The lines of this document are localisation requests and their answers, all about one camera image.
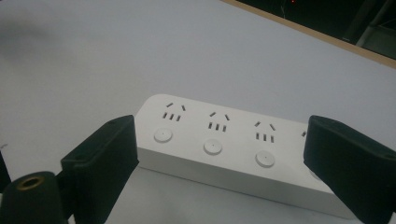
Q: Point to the grey metal stand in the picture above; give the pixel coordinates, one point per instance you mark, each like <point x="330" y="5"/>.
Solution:
<point x="373" y="28"/>

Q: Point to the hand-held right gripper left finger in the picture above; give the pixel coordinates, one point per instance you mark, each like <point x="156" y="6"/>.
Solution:
<point x="102" y="161"/>

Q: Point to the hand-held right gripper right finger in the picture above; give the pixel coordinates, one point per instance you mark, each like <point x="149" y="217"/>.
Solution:
<point x="348" y="161"/>

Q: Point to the white power strip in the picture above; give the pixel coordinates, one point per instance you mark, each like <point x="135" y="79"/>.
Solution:
<point x="218" y="146"/>

